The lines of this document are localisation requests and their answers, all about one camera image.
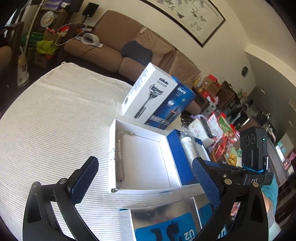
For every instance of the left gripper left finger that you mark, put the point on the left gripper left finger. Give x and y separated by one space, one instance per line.
40 222

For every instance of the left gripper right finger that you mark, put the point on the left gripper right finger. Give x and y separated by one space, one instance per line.
240 212

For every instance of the white water flosser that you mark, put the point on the white water flosser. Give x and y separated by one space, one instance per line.
189 145

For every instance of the white box lid tray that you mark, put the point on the white box lid tray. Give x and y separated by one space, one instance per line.
148 164

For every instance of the person's right hand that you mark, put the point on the person's right hand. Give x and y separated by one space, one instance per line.
267 201

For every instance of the red white snack bag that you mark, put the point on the red white snack bag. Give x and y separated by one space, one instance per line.
214 127

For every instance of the black remote control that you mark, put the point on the black remote control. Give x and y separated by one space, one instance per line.
206 127

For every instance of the white tissue box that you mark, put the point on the white tissue box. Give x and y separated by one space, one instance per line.
199 132

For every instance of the silver blue U2 box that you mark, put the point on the silver blue U2 box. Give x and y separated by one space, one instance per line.
174 221

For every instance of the blue Oral-B toothbrush box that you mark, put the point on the blue Oral-B toothbrush box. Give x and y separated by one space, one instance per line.
176 102

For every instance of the white striped tablecloth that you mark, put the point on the white striped tablecloth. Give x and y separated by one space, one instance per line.
50 130

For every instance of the white Gillette razor box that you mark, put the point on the white Gillette razor box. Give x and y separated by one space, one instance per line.
147 94

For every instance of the framed bird painting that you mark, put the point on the framed bird painting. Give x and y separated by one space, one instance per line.
198 18

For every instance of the dark lumbar cushion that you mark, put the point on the dark lumbar cushion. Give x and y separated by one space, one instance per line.
137 52

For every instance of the brown sofa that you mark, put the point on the brown sofa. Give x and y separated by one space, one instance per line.
114 31

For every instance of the white neck massager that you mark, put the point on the white neck massager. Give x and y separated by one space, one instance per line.
90 40

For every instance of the round clock tin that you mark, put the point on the round clock tin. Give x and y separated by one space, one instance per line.
47 19

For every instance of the black speaker on stand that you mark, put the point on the black speaker on stand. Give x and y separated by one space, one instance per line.
89 11

